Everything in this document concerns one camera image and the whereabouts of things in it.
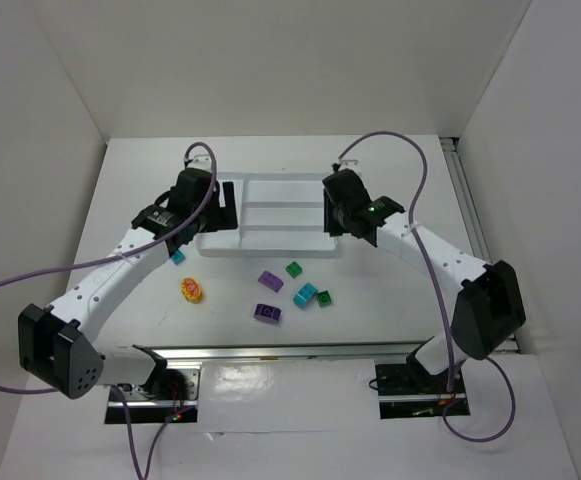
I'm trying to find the teal long lego brick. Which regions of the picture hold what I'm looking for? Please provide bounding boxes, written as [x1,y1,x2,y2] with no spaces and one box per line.
[171,251,185,265]

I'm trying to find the small green lego brick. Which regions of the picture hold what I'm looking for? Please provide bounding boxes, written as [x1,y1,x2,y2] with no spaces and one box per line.
[316,290,332,308]

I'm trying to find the teal curved lego brick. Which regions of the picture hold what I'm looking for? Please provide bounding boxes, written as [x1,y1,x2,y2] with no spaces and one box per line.
[293,283,318,309]

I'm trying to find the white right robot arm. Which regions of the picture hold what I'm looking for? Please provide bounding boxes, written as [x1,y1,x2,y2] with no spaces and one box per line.
[323,169,526,376]

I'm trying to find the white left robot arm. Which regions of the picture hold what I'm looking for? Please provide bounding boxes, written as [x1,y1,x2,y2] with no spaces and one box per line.
[18,168,238,399]

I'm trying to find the white compartment tray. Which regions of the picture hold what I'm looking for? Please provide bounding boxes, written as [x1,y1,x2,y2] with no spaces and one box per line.
[195,172,337,258]

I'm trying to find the green square lego brick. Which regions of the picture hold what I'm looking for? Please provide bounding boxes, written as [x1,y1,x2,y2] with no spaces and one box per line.
[286,261,303,278]

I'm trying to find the purple curved lego brick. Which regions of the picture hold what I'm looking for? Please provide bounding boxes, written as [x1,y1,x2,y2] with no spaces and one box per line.
[258,271,284,293]

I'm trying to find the yellow butterfly lego brick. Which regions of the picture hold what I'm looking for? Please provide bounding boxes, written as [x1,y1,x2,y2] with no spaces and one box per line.
[181,277,203,304]

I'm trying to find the purple flower lego brick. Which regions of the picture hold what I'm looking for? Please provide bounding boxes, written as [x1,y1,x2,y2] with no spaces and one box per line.
[253,303,282,324]

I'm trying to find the aluminium side rail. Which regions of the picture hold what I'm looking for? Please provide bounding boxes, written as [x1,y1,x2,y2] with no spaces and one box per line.
[439,137,491,262]

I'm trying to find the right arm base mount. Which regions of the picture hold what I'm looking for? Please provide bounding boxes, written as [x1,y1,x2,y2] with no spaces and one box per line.
[368,364,470,420]

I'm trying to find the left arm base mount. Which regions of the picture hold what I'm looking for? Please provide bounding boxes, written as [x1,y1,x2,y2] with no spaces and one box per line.
[119,363,201,425]

